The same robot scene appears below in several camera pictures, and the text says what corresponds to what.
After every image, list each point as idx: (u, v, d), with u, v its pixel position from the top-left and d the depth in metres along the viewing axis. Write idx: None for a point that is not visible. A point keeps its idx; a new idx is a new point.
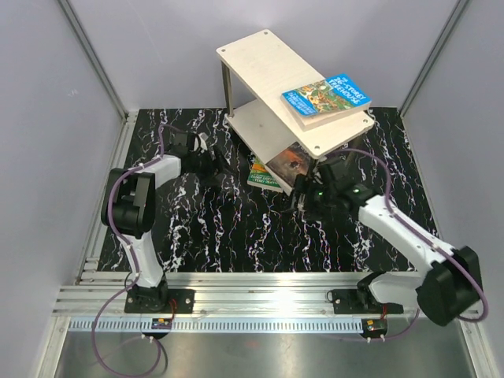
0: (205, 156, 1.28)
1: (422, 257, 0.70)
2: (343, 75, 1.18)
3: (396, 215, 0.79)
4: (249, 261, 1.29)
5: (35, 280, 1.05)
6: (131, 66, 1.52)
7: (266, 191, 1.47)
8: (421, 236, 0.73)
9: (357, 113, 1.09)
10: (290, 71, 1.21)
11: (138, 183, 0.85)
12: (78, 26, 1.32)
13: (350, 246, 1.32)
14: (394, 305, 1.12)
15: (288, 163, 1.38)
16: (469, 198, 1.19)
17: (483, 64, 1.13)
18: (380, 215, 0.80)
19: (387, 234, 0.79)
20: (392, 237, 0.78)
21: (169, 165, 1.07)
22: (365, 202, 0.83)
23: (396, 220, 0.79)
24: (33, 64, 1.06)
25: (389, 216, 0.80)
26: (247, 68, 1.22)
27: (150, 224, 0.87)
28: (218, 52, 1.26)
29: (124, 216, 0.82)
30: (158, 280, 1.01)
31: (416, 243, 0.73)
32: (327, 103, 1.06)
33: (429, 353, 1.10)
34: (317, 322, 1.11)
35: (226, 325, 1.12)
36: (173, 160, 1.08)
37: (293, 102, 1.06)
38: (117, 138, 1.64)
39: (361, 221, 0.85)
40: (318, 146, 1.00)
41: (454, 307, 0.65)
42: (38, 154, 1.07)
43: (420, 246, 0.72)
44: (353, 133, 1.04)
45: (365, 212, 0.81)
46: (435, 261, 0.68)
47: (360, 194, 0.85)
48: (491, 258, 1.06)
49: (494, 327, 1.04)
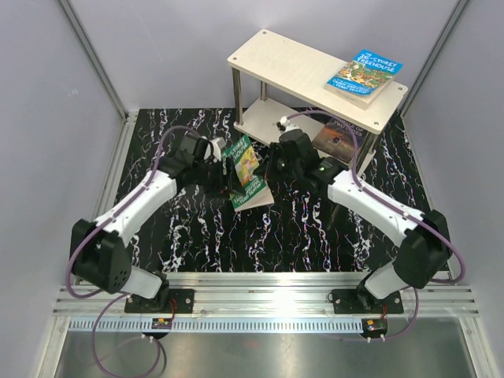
0: (216, 166, 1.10)
1: (396, 226, 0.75)
2: (365, 51, 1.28)
3: (365, 187, 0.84)
4: (249, 261, 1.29)
5: (35, 281, 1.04)
6: (132, 65, 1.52)
7: (268, 219, 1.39)
8: (393, 206, 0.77)
9: (391, 83, 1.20)
10: (309, 64, 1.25)
11: (102, 250, 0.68)
12: (78, 25, 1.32)
13: (350, 246, 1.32)
14: (394, 305, 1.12)
15: (331, 140, 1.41)
16: (468, 198, 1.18)
17: (484, 61, 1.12)
18: (349, 190, 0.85)
19: (360, 208, 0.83)
20: (365, 209, 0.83)
21: (153, 196, 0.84)
22: (332, 179, 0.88)
23: (365, 193, 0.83)
24: (34, 64, 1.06)
25: (358, 190, 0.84)
26: (268, 69, 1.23)
27: (116, 287, 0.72)
28: (229, 61, 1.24)
29: (91, 276, 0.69)
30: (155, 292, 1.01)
31: (389, 214, 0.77)
32: (371, 79, 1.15)
33: (429, 352, 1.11)
34: (317, 322, 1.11)
35: (226, 325, 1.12)
36: (166, 183, 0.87)
37: (343, 87, 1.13)
38: (118, 137, 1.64)
39: (331, 199, 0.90)
40: (376, 120, 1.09)
41: (428, 268, 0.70)
42: (38, 154, 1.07)
43: (391, 216, 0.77)
44: (397, 101, 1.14)
45: (335, 190, 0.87)
46: (408, 229, 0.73)
47: (326, 172, 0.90)
48: (491, 258, 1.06)
49: (493, 329, 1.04)
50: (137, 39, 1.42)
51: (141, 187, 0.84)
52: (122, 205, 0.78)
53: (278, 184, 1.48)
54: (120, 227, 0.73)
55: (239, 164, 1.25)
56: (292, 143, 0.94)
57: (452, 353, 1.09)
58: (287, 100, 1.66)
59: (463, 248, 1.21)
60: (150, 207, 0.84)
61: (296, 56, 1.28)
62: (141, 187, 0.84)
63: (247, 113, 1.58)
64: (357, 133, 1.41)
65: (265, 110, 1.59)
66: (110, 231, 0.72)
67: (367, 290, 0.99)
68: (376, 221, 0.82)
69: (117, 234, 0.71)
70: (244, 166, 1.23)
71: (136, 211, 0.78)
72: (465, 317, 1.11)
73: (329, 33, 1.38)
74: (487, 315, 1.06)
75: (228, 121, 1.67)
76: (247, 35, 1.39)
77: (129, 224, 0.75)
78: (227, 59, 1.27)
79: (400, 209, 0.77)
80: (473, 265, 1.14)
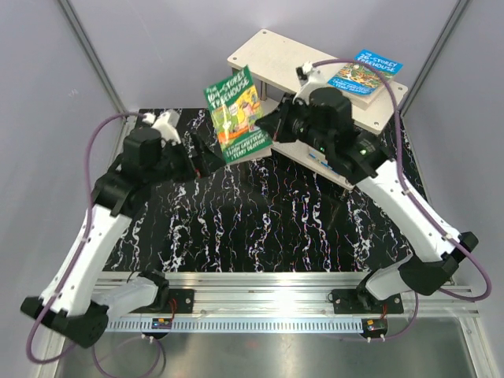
0: (177, 153, 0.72)
1: (434, 247, 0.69)
2: (365, 51, 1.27)
3: (410, 193, 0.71)
4: (249, 261, 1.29)
5: (35, 282, 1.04)
6: (131, 65, 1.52)
7: (268, 219, 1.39)
8: (435, 221, 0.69)
9: (391, 82, 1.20)
10: (309, 64, 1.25)
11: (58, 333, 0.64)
12: (77, 26, 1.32)
13: (350, 246, 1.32)
14: (394, 305, 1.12)
15: None
16: (469, 198, 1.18)
17: (484, 61, 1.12)
18: (391, 191, 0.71)
19: (393, 208, 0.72)
20: (399, 214, 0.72)
21: (101, 244, 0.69)
22: (374, 171, 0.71)
23: (408, 198, 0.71)
24: (34, 64, 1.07)
25: (402, 193, 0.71)
26: (268, 68, 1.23)
27: (96, 335, 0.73)
28: (229, 61, 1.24)
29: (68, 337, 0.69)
30: (153, 296, 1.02)
31: (428, 231, 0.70)
32: (371, 79, 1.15)
33: (429, 352, 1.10)
34: (317, 322, 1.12)
35: (226, 325, 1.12)
36: (109, 225, 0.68)
37: (343, 87, 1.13)
38: (118, 137, 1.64)
39: (358, 186, 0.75)
40: (377, 120, 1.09)
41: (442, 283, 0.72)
42: (38, 154, 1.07)
43: (431, 235, 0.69)
44: (397, 101, 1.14)
45: (375, 186, 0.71)
46: (445, 253, 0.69)
47: (366, 157, 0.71)
48: (491, 258, 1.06)
49: (493, 329, 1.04)
50: (136, 39, 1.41)
51: (81, 241, 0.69)
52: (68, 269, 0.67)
53: (278, 184, 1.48)
54: (67, 303, 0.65)
55: (235, 106, 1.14)
56: (329, 108, 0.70)
57: (452, 353, 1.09)
58: None
59: None
60: (103, 254, 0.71)
61: (297, 55, 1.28)
62: (80, 242, 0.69)
63: None
64: None
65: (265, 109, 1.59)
66: (59, 310, 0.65)
67: (368, 290, 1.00)
68: (405, 227, 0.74)
69: (67, 314, 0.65)
70: (241, 109, 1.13)
71: (83, 276, 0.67)
72: (465, 316, 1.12)
73: (329, 33, 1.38)
74: (487, 315, 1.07)
75: None
76: (247, 35, 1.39)
77: (78, 294, 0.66)
78: (227, 59, 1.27)
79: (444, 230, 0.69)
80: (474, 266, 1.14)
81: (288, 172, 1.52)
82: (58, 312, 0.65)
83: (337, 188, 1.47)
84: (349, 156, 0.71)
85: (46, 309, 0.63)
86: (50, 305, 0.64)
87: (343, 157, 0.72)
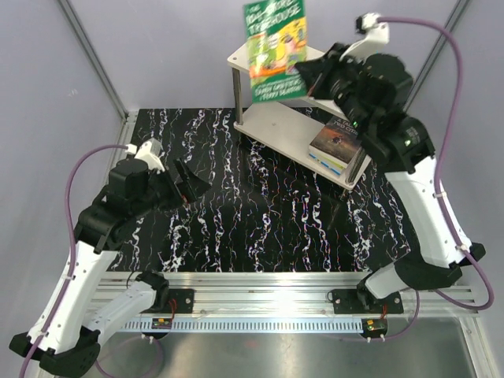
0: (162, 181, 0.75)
1: (446, 254, 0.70)
2: None
3: (441, 198, 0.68)
4: (249, 261, 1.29)
5: (35, 281, 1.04)
6: (131, 65, 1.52)
7: (268, 219, 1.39)
8: (455, 231, 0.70)
9: None
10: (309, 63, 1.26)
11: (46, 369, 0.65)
12: (77, 25, 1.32)
13: (350, 246, 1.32)
14: (394, 305, 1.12)
15: (331, 140, 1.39)
16: (469, 197, 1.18)
17: (484, 61, 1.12)
18: (423, 191, 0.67)
19: (418, 207, 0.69)
20: (420, 213, 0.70)
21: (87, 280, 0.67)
22: (412, 168, 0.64)
23: (437, 201, 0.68)
24: (35, 64, 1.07)
25: (433, 194, 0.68)
26: None
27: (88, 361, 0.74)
28: (229, 61, 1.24)
29: None
30: (151, 301, 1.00)
31: (445, 238, 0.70)
32: None
33: (429, 353, 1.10)
34: (317, 322, 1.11)
35: (225, 325, 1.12)
36: (94, 264, 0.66)
37: None
38: (118, 138, 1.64)
39: (386, 174, 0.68)
40: None
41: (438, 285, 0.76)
42: (38, 154, 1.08)
43: (447, 242, 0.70)
44: None
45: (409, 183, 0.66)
46: (453, 261, 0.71)
47: (409, 149, 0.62)
48: (491, 258, 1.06)
49: (494, 329, 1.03)
50: (136, 39, 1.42)
51: (66, 279, 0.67)
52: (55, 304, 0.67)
53: (278, 184, 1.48)
54: (54, 342, 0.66)
55: (276, 37, 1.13)
56: (387, 83, 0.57)
57: (452, 353, 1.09)
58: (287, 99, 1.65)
59: None
60: (90, 289, 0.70)
61: None
62: (65, 279, 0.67)
63: (247, 113, 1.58)
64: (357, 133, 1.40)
65: (264, 110, 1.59)
66: (46, 347, 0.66)
67: (367, 288, 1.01)
68: (419, 225, 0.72)
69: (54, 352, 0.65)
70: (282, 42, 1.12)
71: (68, 314, 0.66)
72: (465, 316, 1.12)
73: (328, 33, 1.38)
74: (487, 315, 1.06)
75: (227, 121, 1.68)
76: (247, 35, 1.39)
77: (64, 334, 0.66)
78: (227, 58, 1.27)
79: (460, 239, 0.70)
80: None
81: (288, 171, 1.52)
82: (46, 350, 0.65)
83: (337, 188, 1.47)
84: (388, 141, 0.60)
85: (35, 348, 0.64)
86: (36, 345, 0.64)
87: (383, 142, 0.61)
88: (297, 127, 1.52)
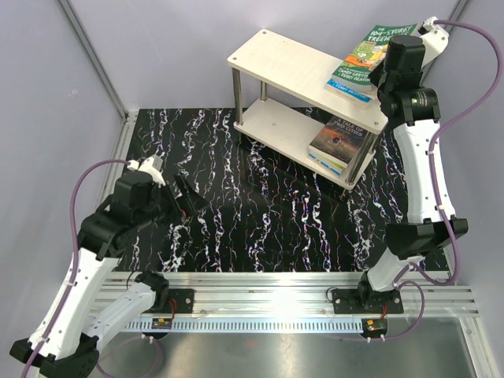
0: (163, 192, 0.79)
1: (423, 208, 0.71)
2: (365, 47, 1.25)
3: (431, 155, 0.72)
4: (249, 261, 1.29)
5: (35, 282, 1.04)
6: (131, 65, 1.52)
7: (268, 219, 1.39)
8: (438, 189, 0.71)
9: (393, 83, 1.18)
10: (309, 63, 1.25)
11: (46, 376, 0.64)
12: (77, 25, 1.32)
13: (350, 246, 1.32)
14: (394, 305, 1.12)
15: (330, 140, 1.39)
16: (469, 197, 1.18)
17: (483, 62, 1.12)
18: (416, 146, 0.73)
19: (411, 161, 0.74)
20: (411, 167, 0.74)
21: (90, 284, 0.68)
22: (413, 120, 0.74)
23: (428, 159, 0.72)
24: (34, 64, 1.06)
25: (426, 152, 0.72)
26: (269, 68, 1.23)
27: (87, 371, 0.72)
28: (229, 61, 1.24)
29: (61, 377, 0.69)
30: (152, 301, 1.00)
31: (426, 193, 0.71)
32: None
33: (429, 353, 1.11)
34: (317, 322, 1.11)
35: (226, 325, 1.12)
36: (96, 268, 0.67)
37: (343, 88, 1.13)
38: (117, 137, 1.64)
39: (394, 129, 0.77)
40: (376, 121, 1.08)
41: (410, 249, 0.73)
42: (38, 154, 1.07)
43: (427, 198, 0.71)
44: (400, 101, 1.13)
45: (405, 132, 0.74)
46: (428, 219, 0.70)
47: (415, 106, 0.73)
48: (491, 258, 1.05)
49: (494, 329, 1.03)
50: (136, 39, 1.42)
51: (68, 285, 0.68)
52: (57, 311, 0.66)
53: (278, 184, 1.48)
54: (55, 347, 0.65)
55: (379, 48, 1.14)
56: (401, 47, 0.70)
57: (451, 353, 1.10)
58: (287, 99, 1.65)
59: (463, 247, 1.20)
60: (90, 297, 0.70)
61: (297, 55, 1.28)
62: (68, 285, 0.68)
63: (247, 113, 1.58)
64: (357, 133, 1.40)
65: (264, 110, 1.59)
66: (46, 353, 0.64)
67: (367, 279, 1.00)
68: (409, 179, 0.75)
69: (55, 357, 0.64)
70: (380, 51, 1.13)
71: (69, 320, 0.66)
72: (465, 316, 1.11)
73: (329, 33, 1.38)
74: (487, 315, 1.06)
75: (227, 121, 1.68)
76: (247, 35, 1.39)
77: (65, 339, 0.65)
78: (227, 58, 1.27)
79: (439, 198, 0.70)
80: (474, 266, 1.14)
81: (288, 171, 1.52)
82: (46, 357, 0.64)
83: (337, 188, 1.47)
84: (398, 96, 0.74)
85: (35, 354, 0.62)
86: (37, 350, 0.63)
87: (394, 97, 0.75)
88: (297, 127, 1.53)
